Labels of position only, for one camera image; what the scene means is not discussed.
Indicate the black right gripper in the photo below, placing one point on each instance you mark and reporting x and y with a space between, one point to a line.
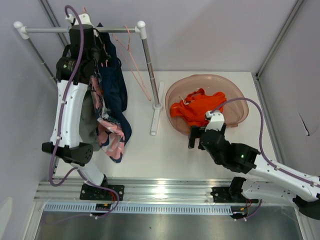
194 132

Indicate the orange shorts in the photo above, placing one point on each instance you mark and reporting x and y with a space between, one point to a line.
193 108

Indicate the pink whale print shorts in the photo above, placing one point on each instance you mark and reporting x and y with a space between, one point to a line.
110 135

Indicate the grey shorts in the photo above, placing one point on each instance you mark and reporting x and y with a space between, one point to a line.
88 123

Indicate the navy blue shorts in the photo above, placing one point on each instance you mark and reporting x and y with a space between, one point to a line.
113 86

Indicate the pink hanger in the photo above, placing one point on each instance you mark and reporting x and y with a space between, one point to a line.
105 63
125 50

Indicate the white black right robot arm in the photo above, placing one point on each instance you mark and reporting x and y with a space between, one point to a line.
282 184

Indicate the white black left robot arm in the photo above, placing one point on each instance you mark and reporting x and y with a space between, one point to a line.
73 72

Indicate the translucent pink plastic basin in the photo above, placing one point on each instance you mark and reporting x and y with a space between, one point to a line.
234 112

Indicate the white and metal clothes rack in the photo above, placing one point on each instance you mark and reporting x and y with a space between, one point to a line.
140 28

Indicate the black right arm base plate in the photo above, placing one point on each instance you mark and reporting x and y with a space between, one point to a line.
223 194

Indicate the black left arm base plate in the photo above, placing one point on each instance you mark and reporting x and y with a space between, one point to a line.
92 193

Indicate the aluminium mounting rail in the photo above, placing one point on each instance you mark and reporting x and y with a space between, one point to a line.
138 191

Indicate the white slotted cable duct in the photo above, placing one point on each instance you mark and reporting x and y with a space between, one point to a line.
132 208

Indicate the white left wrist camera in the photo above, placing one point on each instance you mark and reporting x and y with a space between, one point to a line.
84 19

